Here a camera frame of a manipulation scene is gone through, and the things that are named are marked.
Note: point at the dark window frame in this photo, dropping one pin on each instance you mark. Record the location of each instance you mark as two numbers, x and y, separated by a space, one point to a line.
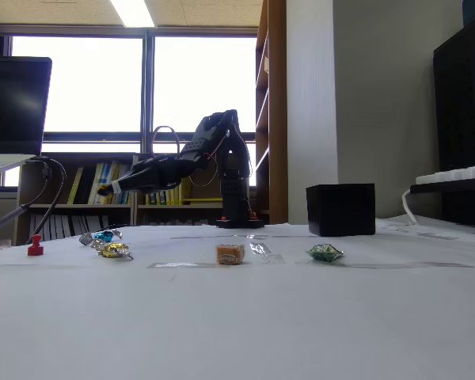
147 91

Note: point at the brown caramel candy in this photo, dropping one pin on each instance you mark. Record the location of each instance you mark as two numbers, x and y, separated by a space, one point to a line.
229 254

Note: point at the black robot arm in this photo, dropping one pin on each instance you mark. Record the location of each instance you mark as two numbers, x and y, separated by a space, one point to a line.
234 198

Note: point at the white paper table cover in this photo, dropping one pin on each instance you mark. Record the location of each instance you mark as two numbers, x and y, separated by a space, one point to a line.
237 316

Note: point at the low wooden bookshelf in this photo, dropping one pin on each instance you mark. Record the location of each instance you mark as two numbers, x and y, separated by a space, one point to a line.
43 178

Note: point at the thin yellow book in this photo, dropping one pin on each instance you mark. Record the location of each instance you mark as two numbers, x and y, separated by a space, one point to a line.
75 186

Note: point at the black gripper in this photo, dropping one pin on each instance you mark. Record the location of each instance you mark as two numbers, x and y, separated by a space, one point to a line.
146 175

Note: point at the black tray under power strip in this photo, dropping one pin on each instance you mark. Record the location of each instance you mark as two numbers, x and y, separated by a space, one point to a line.
451 187

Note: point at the grey metal stand rod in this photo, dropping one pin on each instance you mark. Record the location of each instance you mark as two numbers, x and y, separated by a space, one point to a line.
4 220

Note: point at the blue foil wrapped candy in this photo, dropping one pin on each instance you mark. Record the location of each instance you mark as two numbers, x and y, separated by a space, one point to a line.
103 236

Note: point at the green foil wrapped candy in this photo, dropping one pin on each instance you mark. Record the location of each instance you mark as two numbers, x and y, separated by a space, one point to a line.
324 252

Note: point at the clear plastic wrapper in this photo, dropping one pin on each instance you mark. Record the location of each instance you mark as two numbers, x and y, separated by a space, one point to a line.
267 253

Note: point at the ceiling light panel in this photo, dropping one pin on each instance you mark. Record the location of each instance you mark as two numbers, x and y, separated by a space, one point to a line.
132 12

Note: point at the black pegboard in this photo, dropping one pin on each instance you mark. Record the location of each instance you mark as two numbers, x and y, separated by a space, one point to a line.
463 111

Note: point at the gold foil wrapped candy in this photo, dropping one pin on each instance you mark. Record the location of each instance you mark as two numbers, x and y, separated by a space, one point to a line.
115 250

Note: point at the white keyboard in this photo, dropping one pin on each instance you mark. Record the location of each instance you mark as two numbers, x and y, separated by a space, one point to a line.
455 174

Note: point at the black box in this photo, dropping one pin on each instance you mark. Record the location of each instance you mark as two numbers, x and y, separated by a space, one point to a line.
340 210

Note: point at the red pawn piece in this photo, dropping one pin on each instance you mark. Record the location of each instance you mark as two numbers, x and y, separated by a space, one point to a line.
35 245

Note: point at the flat yellow book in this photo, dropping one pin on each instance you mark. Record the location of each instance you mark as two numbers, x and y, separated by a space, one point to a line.
206 200

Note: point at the tall wooden bookshelf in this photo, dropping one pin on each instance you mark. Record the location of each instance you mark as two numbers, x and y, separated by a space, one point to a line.
278 118

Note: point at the dark blue object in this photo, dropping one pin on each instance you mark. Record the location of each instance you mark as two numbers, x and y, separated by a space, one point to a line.
472 12

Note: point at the silver laptop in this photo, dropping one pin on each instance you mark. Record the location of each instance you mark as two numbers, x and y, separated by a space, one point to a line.
14 103

